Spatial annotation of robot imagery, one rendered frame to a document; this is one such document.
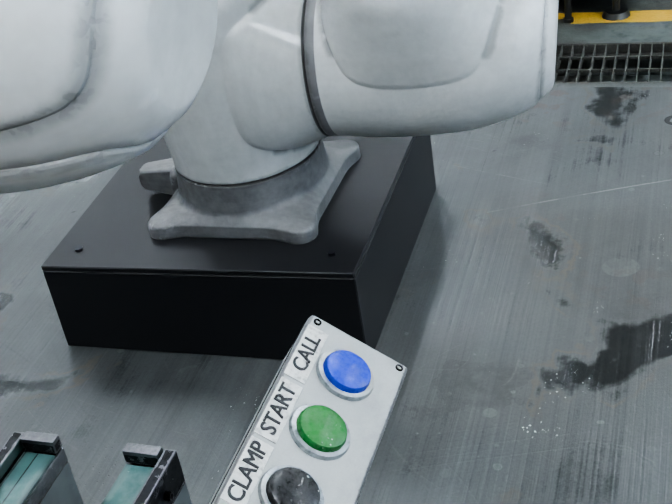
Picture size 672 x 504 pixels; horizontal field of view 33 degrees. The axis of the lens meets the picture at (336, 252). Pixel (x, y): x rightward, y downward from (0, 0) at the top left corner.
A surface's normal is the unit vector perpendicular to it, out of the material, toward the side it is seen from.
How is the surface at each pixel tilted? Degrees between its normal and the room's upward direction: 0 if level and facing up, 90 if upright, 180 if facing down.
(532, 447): 0
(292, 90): 88
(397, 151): 2
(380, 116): 112
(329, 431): 35
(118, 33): 82
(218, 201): 85
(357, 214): 2
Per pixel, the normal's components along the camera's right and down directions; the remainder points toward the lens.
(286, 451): 0.40, -0.67
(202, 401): -0.14, -0.83
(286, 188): 0.48, 0.33
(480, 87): -0.11, 0.62
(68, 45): 0.26, 0.38
